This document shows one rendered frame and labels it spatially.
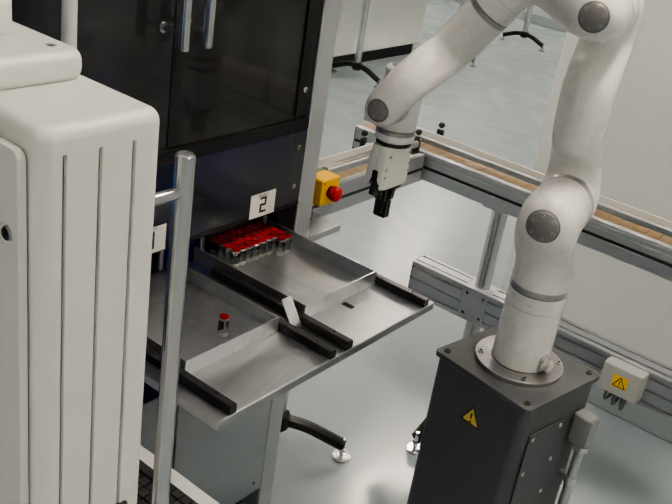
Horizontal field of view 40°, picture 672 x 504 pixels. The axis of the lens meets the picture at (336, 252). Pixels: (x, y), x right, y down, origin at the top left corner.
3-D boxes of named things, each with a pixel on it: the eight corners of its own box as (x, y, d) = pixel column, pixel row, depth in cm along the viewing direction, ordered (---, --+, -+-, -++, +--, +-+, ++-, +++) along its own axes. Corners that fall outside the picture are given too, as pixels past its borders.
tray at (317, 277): (193, 260, 214) (194, 246, 213) (267, 232, 234) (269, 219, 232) (303, 319, 197) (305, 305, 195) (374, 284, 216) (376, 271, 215)
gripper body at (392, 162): (394, 127, 200) (385, 174, 204) (366, 135, 192) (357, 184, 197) (422, 137, 196) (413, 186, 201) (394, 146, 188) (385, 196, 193)
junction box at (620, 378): (596, 386, 270) (604, 360, 266) (603, 380, 274) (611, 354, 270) (634, 405, 264) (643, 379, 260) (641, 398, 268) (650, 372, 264)
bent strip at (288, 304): (277, 323, 194) (281, 299, 192) (287, 318, 196) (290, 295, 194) (329, 352, 187) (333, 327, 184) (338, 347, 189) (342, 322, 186)
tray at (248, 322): (71, 303, 190) (72, 288, 188) (167, 268, 209) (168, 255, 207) (184, 376, 172) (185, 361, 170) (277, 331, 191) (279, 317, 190)
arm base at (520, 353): (579, 371, 198) (602, 297, 190) (525, 397, 186) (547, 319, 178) (511, 330, 210) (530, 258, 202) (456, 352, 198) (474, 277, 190)
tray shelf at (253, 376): (51, 319, 187) (51, 311, 186) (280, 233, 238) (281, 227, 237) (216, 431, 162) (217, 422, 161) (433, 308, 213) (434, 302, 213)
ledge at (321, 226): (269, 223, 243) (270, 217, 242) (301, 212, 252) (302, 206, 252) (309, 242, 236) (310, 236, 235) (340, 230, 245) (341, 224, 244)
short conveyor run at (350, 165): (280, 237, 241) (287, 181, 234) (237, 216, 249) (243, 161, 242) (424, 182, 291) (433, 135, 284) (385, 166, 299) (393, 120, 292)
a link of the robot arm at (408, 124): (404, 137, 187) (422, 127, 195) (415, 74, 181) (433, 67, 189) (367, 126, 190) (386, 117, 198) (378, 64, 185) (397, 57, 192)
